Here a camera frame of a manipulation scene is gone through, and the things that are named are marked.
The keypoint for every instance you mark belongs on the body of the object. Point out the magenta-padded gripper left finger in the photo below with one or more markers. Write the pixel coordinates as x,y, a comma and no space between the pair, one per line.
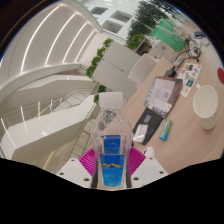
75,170

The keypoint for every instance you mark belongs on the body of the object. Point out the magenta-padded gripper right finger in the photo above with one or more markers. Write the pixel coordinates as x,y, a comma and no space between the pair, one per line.
148,170

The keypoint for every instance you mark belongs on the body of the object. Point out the clear blue-label water bottle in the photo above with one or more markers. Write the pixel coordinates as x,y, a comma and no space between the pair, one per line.
111,141

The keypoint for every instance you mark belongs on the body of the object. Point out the white computer mouse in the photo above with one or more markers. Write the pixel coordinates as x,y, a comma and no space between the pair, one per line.
149,152

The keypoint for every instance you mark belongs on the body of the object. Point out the white card pack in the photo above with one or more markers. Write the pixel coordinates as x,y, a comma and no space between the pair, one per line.
140,133

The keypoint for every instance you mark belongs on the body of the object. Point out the small teal packet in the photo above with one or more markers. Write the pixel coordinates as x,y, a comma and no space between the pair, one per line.
165,130

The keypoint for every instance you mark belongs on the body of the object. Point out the black folder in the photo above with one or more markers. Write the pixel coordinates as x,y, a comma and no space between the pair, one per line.
151,121

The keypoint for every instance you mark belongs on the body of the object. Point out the open printed booklet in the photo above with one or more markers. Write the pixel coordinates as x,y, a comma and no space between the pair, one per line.
163,95

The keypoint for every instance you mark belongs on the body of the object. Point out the potted green plants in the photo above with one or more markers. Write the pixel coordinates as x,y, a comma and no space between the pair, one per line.
99,93

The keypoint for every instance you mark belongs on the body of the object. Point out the white mug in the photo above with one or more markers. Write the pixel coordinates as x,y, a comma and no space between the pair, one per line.
205,105

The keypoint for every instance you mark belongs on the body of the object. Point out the white chair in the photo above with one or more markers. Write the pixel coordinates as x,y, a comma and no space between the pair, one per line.
142,70

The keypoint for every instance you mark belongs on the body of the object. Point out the black power adapter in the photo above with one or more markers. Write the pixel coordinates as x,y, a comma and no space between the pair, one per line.
170,71

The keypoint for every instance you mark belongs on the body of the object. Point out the colourful sticker sheet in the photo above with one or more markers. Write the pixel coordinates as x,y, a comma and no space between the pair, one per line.
189,76

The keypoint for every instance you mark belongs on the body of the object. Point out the white cabinet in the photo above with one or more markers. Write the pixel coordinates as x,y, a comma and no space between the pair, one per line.
115,66

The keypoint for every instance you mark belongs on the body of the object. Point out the green plants atop cabinet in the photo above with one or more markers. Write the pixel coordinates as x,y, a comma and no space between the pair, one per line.
97,57

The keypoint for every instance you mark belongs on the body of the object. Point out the flat round red coaster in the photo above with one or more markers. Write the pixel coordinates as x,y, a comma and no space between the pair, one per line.
221,76

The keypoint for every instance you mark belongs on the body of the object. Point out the clear white-lid shaker bottle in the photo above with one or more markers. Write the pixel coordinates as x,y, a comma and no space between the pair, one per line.
161,50

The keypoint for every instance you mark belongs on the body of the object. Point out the ceiling light strips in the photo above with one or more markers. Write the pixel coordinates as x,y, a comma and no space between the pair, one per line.
56,36

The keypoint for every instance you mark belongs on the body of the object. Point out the green hedge row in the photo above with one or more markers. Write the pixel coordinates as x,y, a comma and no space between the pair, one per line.
146,16

